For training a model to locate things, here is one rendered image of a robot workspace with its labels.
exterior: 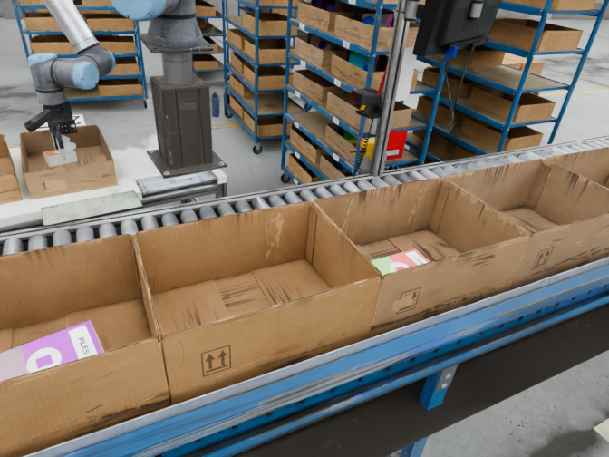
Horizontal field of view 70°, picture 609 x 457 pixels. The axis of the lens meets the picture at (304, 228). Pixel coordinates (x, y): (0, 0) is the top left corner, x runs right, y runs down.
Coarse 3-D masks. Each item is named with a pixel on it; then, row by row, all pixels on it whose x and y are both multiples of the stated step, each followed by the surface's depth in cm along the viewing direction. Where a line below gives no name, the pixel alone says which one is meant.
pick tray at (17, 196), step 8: (0, 136) 167; (0, 144) 168; (0, 152) 170; (8, 152) 154; (0, 160) 168; (8, 160) 169; (0, 168) 163; (8, 168) 164; (0, 176) 140; (8, 176) 141; (0, 184) 141; (8, 184) 142; (16, 184) 144; (0, 192) 142; (8, 192) 144; (16, 192) 145; (0, 200) 143; (8, 200) 145; (16, 200) 146
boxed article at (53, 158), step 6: (54, 150) 170; (72, 150) 171; (48, 156) 165; (54, 156) 166; (60, 156) 167; (66, 156) 169; (72, 156) 170; (48, 162) 167; (54, 162) 167; (60, 162) 168; (66, 162) 170
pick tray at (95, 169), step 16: (80, 128) 179; (96, 128) 182; (32, 144) 173; (48, 144) 176; (80, 144) 182; (96, 144) 185; (32, 160) 170; (80, 160) 173; (96, 160) 174; (112, 160) 155; (32, 176) 144; (48, 176) 147; (64, 176) 149; (80, 176) 152; (96, 176) 155; (112, 176) 158; (32, 192) 147; (48, 192) 149; (64, 192) 152
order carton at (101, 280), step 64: (0, 256) 76; (64, 256) 81; (128, 256) 87; (0, 320) 82; (64, 320) 87; (128, 320) 87; (0, 384) 56; (64, 384) 60; (128, 384) 65; (0, 448) 61
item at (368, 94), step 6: (354, 90) 165; (360, 90) 165; (366, 90) 166; (372, 90) 167; (354, 96) 164; (360, 96) 163; (366, 96) 163; (372, 96) 165; (378, 96) 166; (354, 102) 165; (360, 102) 164; (366, 102) 165; (372, 102) 166; (378, 102) 167; (360, 108) 169; (366, 108) 169; (372, 108) 169; (366, 114) 169
